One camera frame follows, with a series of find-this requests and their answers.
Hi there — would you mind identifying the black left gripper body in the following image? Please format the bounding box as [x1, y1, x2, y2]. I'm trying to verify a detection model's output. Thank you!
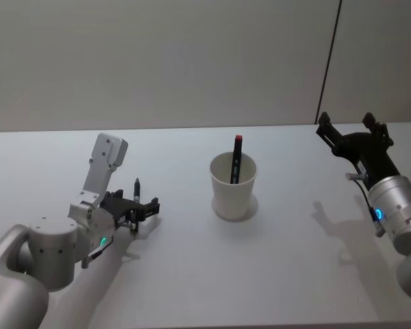
[99, 191, 140, 224]

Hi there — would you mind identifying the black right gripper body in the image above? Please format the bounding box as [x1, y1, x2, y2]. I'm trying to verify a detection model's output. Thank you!
[331, 131, 402, 189]

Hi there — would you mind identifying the black pen with silver band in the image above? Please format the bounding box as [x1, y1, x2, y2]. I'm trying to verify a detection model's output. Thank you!
[129, 176, 142, 238]

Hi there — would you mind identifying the white paper cup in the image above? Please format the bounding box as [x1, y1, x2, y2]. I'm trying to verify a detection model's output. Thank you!
[209, 152, 258, 221]

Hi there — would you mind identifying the black pen with red cap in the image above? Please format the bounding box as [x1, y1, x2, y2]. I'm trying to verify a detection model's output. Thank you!
[229, 134, 245, 184]

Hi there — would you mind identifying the thin right wrist cable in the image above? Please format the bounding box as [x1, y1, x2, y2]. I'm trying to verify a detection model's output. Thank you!
[345, 172, 386, 238]

